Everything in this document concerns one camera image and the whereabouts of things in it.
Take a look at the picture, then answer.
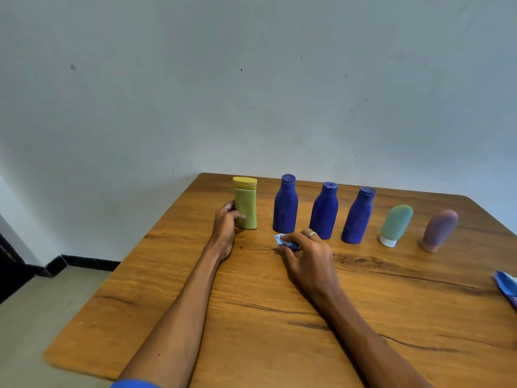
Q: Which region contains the blue plastic packet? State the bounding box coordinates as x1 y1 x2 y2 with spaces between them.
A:
494 271 517 312

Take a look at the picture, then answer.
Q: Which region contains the teal tube with white cap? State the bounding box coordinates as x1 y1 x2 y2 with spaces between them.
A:
379 205 414 248

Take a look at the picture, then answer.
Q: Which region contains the dark blue plastic bottle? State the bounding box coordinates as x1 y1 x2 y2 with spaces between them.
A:
309 182 339 240
273 174 299 234
341 186 376 244

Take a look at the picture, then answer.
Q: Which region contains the mauve squeeze tube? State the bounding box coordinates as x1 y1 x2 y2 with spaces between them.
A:
421 209 459 254

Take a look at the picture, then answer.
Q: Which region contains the black skirting board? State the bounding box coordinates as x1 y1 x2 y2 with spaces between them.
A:
36 254 121 278

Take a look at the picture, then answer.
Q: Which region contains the small light blue cloth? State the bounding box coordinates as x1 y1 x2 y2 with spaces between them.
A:
274 233 299 252

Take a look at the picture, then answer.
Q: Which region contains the person's left forearm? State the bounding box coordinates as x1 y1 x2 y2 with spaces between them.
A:
116 245 227 388

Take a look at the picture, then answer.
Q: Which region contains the blue shirt sleeve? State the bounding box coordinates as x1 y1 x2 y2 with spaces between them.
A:
110 379 162 388

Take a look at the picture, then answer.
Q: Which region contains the person's right hand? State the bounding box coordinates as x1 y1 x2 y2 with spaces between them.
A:
276 228 345 300

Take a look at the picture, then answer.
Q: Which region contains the person's left hand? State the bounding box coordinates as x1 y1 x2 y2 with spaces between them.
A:
207 200 246 262

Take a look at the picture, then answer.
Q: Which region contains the person's right forearm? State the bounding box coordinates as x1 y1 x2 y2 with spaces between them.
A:
313 287 435 388

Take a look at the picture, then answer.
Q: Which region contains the green bottle with yellow cap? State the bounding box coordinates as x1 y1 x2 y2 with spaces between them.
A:
233 176 258 231

